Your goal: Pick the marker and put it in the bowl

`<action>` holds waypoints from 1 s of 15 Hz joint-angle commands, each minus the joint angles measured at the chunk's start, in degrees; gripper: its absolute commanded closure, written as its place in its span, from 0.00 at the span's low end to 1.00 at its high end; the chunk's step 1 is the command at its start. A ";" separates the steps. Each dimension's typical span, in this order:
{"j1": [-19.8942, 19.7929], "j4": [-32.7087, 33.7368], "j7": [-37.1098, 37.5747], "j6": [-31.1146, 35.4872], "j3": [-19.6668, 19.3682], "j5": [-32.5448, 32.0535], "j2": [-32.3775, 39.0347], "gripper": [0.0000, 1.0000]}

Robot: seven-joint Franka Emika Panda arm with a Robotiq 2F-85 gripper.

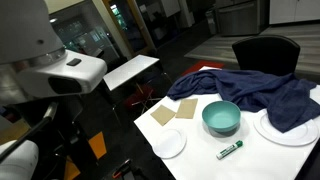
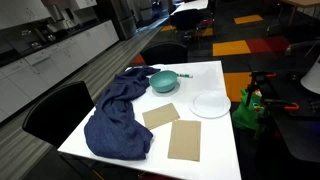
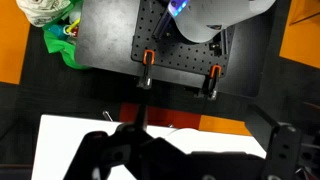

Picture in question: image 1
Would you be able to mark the green and white marker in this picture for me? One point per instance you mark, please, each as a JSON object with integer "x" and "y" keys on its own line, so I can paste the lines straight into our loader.
{"x": 229, "y": 150}

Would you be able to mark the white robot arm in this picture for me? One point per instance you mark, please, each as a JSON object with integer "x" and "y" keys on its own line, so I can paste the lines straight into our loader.
{"x": 41, "y": 78}

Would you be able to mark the teal plastic bowl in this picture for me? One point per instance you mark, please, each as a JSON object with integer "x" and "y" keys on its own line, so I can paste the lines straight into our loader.
{"x": 221, "y": 116}

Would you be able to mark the tan cardboard square left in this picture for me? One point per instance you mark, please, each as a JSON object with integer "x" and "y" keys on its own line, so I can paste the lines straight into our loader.
{"x": 163, "y": 115}

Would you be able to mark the tan cardboard square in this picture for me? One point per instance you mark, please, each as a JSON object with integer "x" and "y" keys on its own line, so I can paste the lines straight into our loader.
{"x": 187, "y": 108}
{"x": 163, "y": 115}

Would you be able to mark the tan cardboard square right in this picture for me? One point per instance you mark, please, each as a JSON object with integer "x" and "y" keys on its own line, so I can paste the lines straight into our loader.
{"x": 187, "y": 108}

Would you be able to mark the small white side table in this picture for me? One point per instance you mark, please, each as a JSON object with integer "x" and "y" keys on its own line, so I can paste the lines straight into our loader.
{"x": 128, "y": 70}

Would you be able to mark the small white plate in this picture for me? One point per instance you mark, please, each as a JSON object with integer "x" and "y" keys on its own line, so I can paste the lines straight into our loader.
{"x": 169, "y": 143}

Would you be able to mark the stainless steel appliance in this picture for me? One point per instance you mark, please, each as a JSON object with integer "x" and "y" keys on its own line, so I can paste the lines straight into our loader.
{"x": 237, "y": 17}

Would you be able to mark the black chair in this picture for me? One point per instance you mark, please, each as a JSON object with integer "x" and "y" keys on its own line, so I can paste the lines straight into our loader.
{"x": 271, "y": 54}

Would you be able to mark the dark blue towel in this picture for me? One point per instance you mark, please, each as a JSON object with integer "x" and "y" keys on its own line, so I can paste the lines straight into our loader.
{"x": 286, "y": 98}

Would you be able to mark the large white plate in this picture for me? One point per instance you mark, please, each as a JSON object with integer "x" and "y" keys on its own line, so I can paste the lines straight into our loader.
{"x": 301, "y": 135}

